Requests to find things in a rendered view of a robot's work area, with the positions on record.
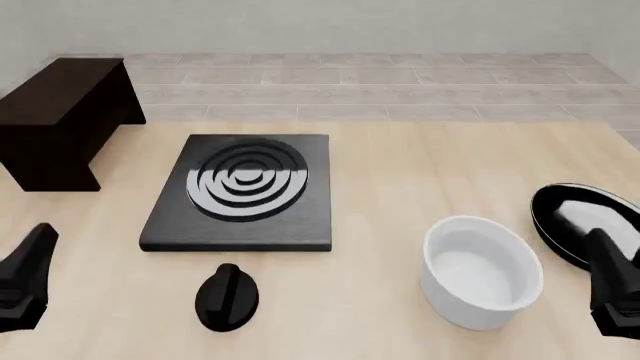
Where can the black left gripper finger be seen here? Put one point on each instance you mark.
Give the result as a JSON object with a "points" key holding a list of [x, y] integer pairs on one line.
{"points": [[30, 262]]}

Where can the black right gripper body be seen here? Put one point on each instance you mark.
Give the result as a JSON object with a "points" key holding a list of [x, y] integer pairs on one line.
{"points": [[620, 318]]}

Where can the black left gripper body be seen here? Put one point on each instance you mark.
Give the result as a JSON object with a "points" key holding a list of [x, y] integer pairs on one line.
{"points": [[17, 311]]}

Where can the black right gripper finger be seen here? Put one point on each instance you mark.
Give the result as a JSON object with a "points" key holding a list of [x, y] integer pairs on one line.
{"points": [[610, 273]]}

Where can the white bowl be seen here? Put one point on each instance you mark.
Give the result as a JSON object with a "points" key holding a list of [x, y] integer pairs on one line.
{"points": [[480, 270]]}

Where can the dark wooden cabinet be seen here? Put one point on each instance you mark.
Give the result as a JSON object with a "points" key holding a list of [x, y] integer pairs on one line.
{"points": [[55, 112]]}

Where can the black plate with pale rim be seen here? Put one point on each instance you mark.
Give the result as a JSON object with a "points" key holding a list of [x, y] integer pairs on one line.
{"points": [[555, 210]]}

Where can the flat black stove plate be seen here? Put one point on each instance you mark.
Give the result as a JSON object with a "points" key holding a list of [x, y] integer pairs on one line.
{"points": [[175, 225]]}

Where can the round black stove knob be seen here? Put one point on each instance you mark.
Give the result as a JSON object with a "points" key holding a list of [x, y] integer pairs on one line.
{"points": [[225, 300]]}

